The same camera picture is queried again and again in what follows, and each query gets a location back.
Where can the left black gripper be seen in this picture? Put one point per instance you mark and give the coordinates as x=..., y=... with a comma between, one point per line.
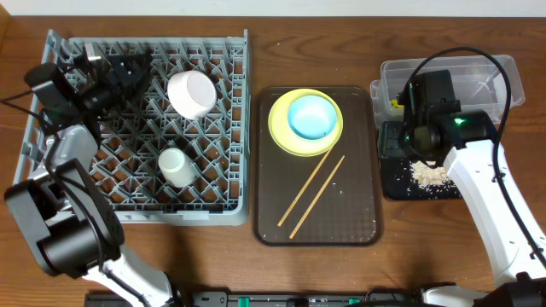
x=118, y=73

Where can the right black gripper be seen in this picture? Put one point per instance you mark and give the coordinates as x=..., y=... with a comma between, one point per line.
x=406, y=99

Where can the yellow green snack wrapper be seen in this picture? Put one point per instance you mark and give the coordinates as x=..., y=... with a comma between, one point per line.
x=394, y=104

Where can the pile of rice scraps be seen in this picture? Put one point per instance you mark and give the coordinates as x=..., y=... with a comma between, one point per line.
x=427, y=178

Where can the white bowl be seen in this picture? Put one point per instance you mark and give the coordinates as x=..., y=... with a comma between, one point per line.
x=192, y=94

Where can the light blue bowl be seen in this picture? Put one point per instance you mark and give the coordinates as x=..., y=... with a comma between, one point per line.
x=312, y=117

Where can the light green cup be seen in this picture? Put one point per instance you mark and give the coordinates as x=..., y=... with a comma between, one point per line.
x=176, y=167

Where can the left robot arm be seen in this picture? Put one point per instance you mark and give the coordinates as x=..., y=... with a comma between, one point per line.
x=65, y=219

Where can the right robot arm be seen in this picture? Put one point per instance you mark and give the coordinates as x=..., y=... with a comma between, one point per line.
x=466, y=145

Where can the black waste tray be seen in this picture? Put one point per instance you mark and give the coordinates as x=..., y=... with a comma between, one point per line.
x=396, y=184

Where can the grey plastic dishwasher rack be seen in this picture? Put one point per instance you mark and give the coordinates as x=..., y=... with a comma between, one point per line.
x=149, y=130

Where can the upper wooden chopstick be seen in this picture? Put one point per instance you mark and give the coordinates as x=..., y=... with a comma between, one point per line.
x=303, y=189

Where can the wooden chopstick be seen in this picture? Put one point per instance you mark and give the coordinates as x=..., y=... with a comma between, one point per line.
x=316, y=198
x=303, y=189

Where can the clear plastic bin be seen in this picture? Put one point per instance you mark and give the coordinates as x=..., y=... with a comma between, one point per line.
x=477, y=83

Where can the dark brown serving tray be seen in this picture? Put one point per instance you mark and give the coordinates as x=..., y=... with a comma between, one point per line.
x=349, y=212

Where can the lower wooden chopstick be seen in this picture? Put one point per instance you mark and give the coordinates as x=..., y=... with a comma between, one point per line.
x=316, y=198

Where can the yellow round plate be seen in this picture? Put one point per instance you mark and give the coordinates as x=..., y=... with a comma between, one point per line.
x=286, y=139

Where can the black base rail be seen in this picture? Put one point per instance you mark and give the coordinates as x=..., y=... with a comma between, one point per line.
x=212, y=299

